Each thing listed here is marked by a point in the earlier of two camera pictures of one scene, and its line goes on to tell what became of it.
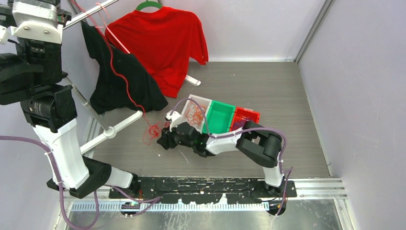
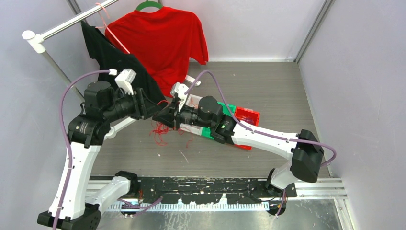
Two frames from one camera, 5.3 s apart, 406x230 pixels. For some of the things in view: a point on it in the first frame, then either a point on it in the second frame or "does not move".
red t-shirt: (165, 40) does not move
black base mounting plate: (204, 190) does not move
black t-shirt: (123, 83) does not move
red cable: (150, 131) -> (162, 100)
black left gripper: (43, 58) -> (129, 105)
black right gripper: (166, 135) -> (167, 115)
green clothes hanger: (148, 4) does not move
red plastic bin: (241, 115) does not move
